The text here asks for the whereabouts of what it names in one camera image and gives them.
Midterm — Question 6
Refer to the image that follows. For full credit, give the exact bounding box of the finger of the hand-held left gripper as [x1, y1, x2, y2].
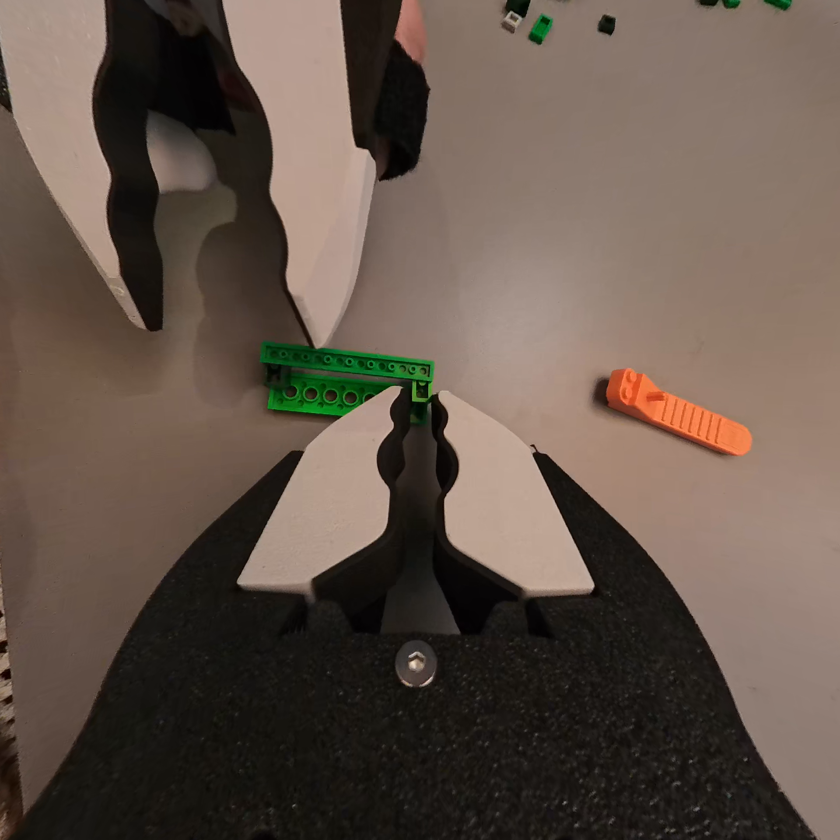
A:
[222, 0, 379, 350]
[0, 0, 165, 332]

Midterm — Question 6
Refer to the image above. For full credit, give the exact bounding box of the wide green lego plate with holes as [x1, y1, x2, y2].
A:
[268, 375, 395, 417]

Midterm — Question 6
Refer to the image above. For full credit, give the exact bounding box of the cream knit sweater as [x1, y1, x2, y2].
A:
[0, 591, 17, 815]

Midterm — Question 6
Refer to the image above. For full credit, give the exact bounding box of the orange brick separator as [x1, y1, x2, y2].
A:
[605, 367, 753, 457]

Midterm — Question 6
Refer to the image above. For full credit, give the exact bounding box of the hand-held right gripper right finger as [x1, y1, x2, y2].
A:
[430, 390, 595, 599]

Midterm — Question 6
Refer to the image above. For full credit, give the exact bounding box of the narrow green lego plate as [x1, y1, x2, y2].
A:
[259, 341, 435, 383]

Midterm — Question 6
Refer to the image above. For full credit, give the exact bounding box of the pile of lego pieces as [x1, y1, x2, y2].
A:
[500, 0, 795, 47]

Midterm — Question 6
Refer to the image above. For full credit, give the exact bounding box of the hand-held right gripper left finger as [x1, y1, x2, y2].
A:
[238, 387, 412, 601]

